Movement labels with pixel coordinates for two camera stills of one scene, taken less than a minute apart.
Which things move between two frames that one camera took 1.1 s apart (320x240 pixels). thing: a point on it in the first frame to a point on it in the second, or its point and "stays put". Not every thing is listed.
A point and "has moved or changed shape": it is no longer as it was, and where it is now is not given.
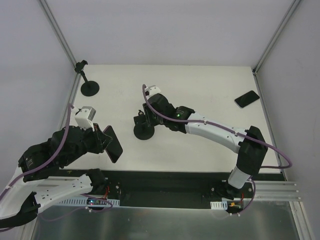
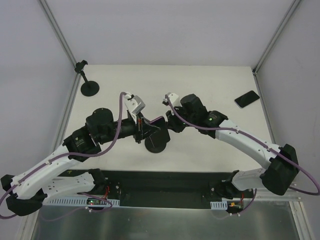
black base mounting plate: (169, 189) stays put
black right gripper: (147, 114) to (172, 119)
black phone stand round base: (143, 132) has moved or changed shape
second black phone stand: (89, 88) stays put
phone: (115, 149) has moved or changed shape
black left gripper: (98, 139) to (139, 130)
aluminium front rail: (275, 191) stays put
